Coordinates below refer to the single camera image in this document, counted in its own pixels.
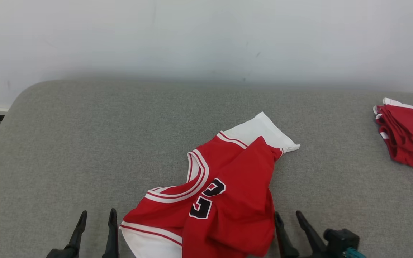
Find red shorts with white trim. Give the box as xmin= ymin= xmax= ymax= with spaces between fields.
xmin=373 ymin=97 xmax=413 ymax=173

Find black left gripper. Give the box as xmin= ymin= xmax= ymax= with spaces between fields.
xmin=45 ymin=208 xmax=120 ymax=258

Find red jersey with black number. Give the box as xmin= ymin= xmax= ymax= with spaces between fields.
xmin=119 ymin=111 xmax=301 ymax=258

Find grey fabric sofa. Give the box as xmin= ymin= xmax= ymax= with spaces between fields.
xmin=0 ymin=79 xmax=413 ymax=258

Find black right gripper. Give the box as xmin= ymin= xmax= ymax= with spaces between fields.
xmin=274 ymin=210 xmax=333 ymax=258

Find teal right cable connector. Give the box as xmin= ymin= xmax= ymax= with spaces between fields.
xmin=343 ymin=247 xmax=367 ymax=258

